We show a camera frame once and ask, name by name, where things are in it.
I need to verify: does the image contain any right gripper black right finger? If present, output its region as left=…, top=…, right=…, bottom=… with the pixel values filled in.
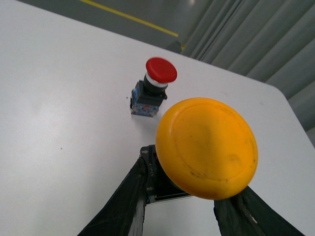
left=214, top=187, right=303, bottom=236

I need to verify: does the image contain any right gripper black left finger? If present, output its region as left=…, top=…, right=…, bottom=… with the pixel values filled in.
left=79, top=157, right=148, bottom=236

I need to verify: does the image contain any red mushroom push button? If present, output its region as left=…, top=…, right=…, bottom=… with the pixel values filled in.
left=130, top=57, right=178, bottom=117

